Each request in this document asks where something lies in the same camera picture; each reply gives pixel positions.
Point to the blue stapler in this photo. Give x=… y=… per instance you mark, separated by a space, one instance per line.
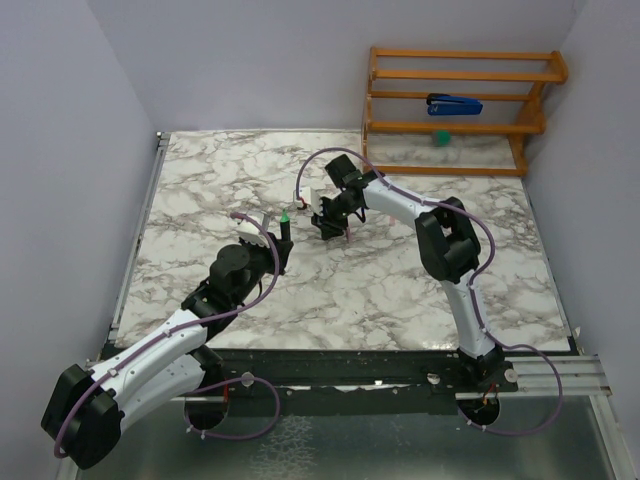
x=448 y=105

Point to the aluminium rail frame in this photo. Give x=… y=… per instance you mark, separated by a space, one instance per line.
x=538 y=374

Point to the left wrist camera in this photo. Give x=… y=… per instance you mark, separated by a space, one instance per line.
x=250 y=229

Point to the wooden shelf rack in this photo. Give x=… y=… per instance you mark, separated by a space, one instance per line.
x=530 y=119

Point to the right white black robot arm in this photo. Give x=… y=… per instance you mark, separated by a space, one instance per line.
x=448 y=246

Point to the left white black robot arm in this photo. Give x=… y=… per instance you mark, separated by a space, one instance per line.
x=90 y=409

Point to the green black highlighter pen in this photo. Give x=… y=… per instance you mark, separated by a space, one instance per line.
x=285 y=227

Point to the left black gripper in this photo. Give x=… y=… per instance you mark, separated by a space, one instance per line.
x=269 y=252

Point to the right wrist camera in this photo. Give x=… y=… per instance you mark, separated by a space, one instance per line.
x=308 y=199

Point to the green small object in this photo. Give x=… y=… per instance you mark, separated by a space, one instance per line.
x=441 y=138

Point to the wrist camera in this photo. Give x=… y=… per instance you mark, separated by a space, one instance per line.
x=250 y=229
x=308 y=199

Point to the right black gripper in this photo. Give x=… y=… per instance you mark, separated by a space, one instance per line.
x=328 y=229

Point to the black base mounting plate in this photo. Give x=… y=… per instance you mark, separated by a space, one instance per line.
x=262 y=382

